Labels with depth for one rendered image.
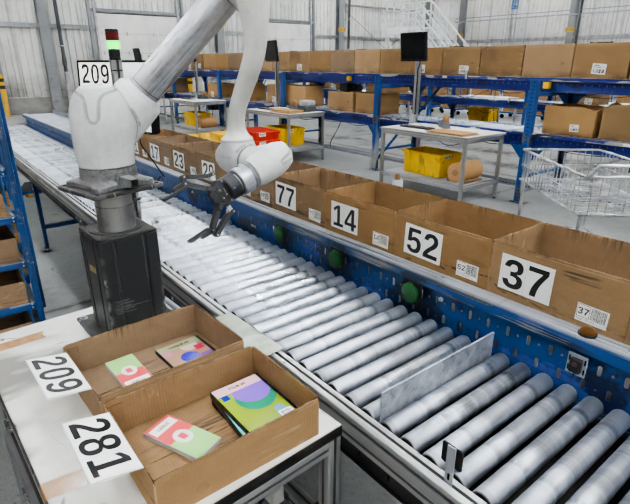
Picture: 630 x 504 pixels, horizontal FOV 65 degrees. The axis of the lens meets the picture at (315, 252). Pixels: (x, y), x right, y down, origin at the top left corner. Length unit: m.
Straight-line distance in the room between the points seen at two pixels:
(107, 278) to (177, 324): 0.24
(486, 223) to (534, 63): 4.83
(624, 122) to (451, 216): 4.10
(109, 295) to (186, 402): 0.44
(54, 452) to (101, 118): 0.83
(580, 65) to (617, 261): 4.80
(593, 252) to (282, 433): 1.11
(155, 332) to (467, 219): 1.17
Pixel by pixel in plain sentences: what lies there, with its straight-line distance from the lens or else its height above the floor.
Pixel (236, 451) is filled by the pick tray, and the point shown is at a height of 0.82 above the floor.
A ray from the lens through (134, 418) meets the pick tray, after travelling 1.27.
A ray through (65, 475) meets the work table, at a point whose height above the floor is 0.75.
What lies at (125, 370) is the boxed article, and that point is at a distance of 1.46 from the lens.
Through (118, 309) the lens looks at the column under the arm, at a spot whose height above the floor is 0.85.
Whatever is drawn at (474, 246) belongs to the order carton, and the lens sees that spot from 1.60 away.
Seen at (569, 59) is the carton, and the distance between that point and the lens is 6.46.
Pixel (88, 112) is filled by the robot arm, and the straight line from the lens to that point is 1.49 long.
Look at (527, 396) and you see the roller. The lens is 1.43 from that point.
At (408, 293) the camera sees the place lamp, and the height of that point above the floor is 0.81.
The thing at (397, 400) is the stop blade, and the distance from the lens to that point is 1.29.
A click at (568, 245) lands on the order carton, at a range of 1.78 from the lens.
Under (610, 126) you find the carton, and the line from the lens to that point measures 6.00.
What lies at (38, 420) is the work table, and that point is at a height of 0.75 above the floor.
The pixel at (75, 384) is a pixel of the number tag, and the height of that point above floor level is 0.86.
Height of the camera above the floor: 1.54
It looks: 21 degrees down
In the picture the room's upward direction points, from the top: straight up
